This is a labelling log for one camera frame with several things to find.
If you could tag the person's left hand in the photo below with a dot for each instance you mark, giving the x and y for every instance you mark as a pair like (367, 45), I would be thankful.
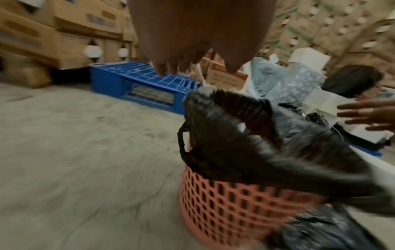
(185, 24)

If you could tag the person's right hand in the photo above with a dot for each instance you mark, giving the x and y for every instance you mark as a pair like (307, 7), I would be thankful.
(379, 114)

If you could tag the pack of black bags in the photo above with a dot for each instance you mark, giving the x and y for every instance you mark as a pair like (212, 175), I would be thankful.
(324, 232)

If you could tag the black plastic trash bag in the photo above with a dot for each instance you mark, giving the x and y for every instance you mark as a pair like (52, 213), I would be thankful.
(247, 146)

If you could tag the pink plastic basket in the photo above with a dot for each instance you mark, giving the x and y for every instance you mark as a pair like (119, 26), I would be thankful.
(222, 202)

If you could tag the floral paper bag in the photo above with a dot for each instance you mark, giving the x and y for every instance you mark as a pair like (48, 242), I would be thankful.
(296, 83)

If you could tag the plain white box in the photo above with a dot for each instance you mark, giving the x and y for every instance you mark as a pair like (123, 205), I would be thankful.
(310, 57)

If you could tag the small blue plastic pallet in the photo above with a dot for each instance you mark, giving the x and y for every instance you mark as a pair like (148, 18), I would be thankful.
(368, 150)

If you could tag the black backpack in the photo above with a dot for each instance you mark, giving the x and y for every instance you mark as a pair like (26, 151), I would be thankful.
(351, 80)

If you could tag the white carton with faint print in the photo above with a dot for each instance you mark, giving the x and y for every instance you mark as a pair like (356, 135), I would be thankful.
(327, 100)

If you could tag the stack of red label cartons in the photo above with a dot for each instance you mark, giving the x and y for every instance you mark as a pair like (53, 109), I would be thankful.
(225, 78)

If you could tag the large blue plastic pallet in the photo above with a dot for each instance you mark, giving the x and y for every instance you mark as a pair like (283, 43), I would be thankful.
(135, 78)

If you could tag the striped woven sack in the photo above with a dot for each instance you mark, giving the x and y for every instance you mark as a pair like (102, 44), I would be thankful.
(267, 73)

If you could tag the stack of green striped cartons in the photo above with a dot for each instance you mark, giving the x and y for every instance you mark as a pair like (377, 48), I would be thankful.
(339, 22)

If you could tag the stack of blue print cartons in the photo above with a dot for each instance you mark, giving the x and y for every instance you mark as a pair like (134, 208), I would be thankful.
(61, 29)

